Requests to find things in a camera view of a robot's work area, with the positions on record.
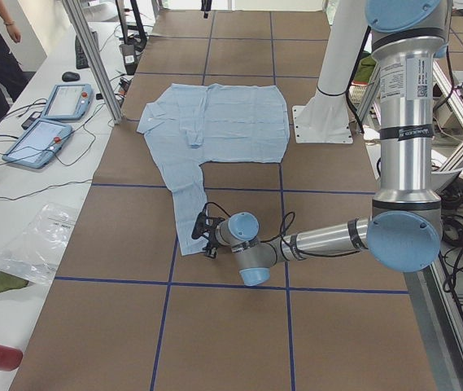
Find aluminium frame post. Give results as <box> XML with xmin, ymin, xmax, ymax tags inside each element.
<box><xmin>62</xmin><ymin>0</ymin><xmax>122</xmax><ymax>125</ymax></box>

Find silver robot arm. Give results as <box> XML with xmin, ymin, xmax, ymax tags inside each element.
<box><xmin>192</xmin><ymin>1</ymin><xmax>452</xmax><ymax>286</ymax></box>

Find black keyboard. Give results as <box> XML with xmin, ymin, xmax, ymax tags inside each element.
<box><xmin>75</xmin><ymin>30</ymin><xmax>98</xmax><ymax>69</ymax></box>

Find lower blue teach pendant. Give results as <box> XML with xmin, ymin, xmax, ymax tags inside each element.
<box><xmin>2</xmin><ymin>119</ymin><xmax>72</xmax><ymax>169</ymax></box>

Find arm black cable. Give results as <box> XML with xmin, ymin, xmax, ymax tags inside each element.
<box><xmin>204</xmin><ymin>201</ymin><xmax>362</xmax><ymax>261</ymax></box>

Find white central pillar with base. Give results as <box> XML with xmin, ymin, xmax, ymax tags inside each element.
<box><xmin>292</xmin><ymin>0</ymin><xmax>368</xmax><ymax>144</ymax></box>

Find upper blue teach pendant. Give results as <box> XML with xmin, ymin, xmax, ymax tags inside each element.
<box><xmin>41</xmin><ymin>83</ymin><xmax>93</xmax><ymax>121</ymax></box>

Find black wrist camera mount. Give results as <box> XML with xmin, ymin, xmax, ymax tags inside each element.
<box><xmin>191</xmin><ymin>211</ymin><xmax>225</xmax><ymax>241</ymax></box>

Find clear plastic bag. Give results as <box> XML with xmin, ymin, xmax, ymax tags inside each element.
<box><xmin>0</xmin><ymin>203</ymin><xmax>79</xmax><ymax>286</ymax></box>

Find brown paper table cover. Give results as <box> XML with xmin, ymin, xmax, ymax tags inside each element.
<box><xmin>9</xmin><ymin>10</ymin><xmax>438</xmax><ymax>391</ymax></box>

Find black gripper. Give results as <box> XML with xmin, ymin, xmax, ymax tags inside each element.
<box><xmin>203</xmin><ymin>229</ymin><xmax>220</xmax><ymax>259</ymax></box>

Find blue teach pendant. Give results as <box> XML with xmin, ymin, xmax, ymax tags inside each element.
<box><xmin>2</xmin><ymin>119</ymin><xmax>72</xmax><ymax>169</ymax></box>
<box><xmin>41</xmin><ymin>83</ymin><xmax>93</xmax><ymax>121</ymax></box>

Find black computer mouse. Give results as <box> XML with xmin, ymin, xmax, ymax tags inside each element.
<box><xmin>62</xmin><ymin>71</ymin><xmax>81</xmax><ymax>82</ymax></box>

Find green cloth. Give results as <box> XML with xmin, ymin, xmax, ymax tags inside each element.
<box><xmin>0</xmin><ymin>270</ymin><xmax>28</xmax><ymax>293</ymax></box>

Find light blue button shirt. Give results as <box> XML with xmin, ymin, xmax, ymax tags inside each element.
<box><xmin>137</xmin><ymin>84</ymin><xmax>290</xmax><ymax>255</ymax></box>

